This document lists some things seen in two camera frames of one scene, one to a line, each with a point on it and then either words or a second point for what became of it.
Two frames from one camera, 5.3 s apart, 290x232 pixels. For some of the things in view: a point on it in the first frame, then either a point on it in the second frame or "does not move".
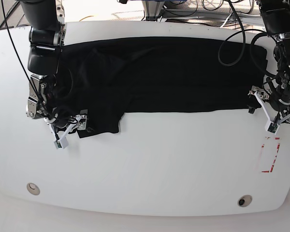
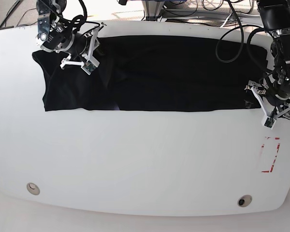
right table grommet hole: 244,200 does not move
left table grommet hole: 33,188 does not move
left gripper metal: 42,92 → 54,34
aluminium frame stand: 152,8 does not move
